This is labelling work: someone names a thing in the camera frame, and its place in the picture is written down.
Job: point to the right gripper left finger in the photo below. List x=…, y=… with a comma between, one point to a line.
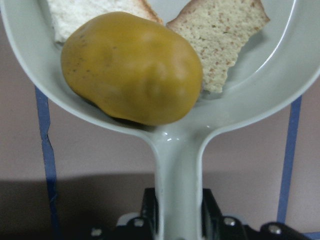
x=144, y=226

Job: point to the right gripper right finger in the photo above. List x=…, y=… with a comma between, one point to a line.
x=216, y=226

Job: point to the yellow potato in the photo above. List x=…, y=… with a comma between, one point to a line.
x=133, y=69

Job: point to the pale green dustpan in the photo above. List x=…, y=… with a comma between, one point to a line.
x=283, y=62

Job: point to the brown bread piece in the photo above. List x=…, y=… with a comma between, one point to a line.
x=217, y=30

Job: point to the white bread slice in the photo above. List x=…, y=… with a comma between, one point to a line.
x=68, y=15

